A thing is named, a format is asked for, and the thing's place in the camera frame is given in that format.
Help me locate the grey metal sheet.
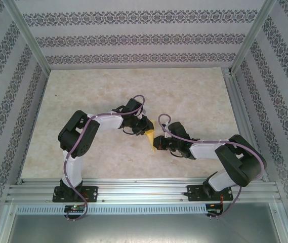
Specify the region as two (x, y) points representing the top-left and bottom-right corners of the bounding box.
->
(6, 202), (288, 243)

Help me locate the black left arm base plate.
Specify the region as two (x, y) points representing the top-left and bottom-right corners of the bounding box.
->
(53, 185), (99, 203)

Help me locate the aluminium mounting rail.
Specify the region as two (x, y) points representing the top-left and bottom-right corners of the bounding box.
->
(6, 178), (283, 204)

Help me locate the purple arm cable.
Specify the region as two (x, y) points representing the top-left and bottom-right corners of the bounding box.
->
(157, 113), (268, 220)
(64, 94), (146, 223)

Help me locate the yellow cloth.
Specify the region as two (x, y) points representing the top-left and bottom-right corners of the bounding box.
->
(143, 119), (160, 153)

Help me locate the aluminium frame post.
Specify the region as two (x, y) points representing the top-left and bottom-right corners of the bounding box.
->
(229, 0), (278, 74)
(3, 0), (53, 74)

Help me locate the slotted white cable duct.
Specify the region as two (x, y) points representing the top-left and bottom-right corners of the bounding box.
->
(15, 204), (208, 215)

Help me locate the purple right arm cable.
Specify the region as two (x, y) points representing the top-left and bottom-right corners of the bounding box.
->
(157, 113), (268, 220)

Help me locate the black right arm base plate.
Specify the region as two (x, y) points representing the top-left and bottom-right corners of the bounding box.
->
(186, 184), (234, 203)

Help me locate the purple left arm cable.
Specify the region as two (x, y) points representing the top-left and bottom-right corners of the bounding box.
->
(64, 94), (146, 223)

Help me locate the aluminium side rail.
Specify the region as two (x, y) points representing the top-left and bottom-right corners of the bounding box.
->
(221, 67), (270, 182)

